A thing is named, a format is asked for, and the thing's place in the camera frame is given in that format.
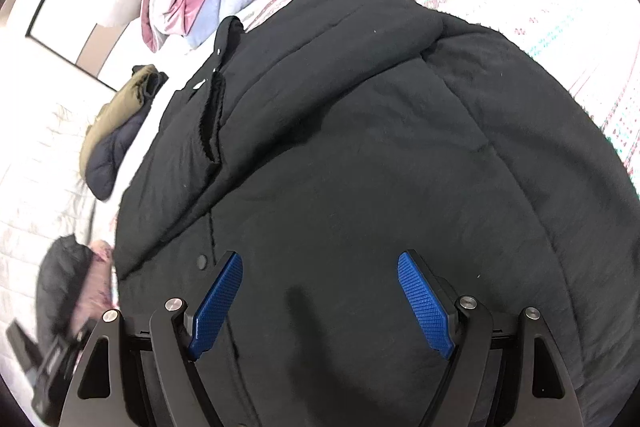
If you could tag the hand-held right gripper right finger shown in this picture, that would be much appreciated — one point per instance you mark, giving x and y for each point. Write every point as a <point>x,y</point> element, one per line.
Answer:
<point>425,307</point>

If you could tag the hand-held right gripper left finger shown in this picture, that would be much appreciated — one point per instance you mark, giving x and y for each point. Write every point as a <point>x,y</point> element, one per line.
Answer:
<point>217,302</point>

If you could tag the black jacket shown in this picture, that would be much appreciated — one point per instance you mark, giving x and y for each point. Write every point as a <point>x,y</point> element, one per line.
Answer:
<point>350,147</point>

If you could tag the dark and pink clothes pile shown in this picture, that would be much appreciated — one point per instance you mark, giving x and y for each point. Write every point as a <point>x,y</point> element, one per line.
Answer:
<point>62,272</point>

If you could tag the pink garment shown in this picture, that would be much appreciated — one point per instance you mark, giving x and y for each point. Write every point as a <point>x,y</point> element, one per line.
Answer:
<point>97,277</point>

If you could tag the navy puffer jacket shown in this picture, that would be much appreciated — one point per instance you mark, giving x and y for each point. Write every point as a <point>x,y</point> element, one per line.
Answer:
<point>105,167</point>

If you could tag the white textured bedspread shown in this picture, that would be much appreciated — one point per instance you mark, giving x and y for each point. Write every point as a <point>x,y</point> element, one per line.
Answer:
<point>35,187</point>

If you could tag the olive jacket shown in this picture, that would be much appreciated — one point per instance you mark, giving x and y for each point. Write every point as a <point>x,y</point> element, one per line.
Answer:
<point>117,112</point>

